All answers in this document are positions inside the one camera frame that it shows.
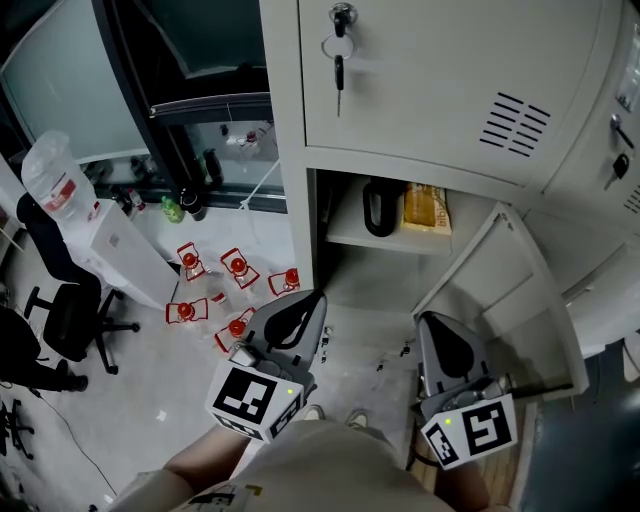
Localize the metal key ring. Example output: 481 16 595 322
320 32 358 60

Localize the black looped item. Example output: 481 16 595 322
361 180 404 238

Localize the green drink bottle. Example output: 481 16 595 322
159 195 186 225

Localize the person's beige clothing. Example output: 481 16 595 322
107 418 454 512

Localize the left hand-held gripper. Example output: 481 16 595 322
204 288 333 445

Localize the yellow snack packet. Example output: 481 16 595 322
400 182 454 240

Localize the grey metal locker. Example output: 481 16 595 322
258 0 640 401

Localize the black chair base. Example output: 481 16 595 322
0 398 37 462

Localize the black flask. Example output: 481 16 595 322
179 187 208 223

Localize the red-capped clear water bottle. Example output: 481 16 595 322
219 247 261 291
175 241 210 284
213 307 258 354
267 267 302 299
164 297 210 325

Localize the white rod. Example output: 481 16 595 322
238 159 281 211

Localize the black key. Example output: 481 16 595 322
603 152 631 192
329 2 359 39
333 54 346 119
609 113 636 150

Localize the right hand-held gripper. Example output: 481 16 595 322
375 310 520 472

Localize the dark grey panel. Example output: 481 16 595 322
509 344 640 512

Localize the white water dispenser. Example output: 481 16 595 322
63 198 181 312

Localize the person's left forearm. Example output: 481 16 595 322
163 423 252 484

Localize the black framed glass door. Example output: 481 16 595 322
91 0 289 214

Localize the black floor cable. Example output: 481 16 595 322
28 387 119 497

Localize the large clear water jug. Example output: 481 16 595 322
20 130 103 237

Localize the black office chair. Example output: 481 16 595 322
16 191 142 376

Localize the clear label holder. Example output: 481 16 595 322
614 47 640 114

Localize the grey metal locker door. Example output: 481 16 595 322
412 201 590 400

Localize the frosted glass partition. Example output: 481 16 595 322
0 0 151 164

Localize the person's right forearm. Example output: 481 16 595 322
434 457 492 512

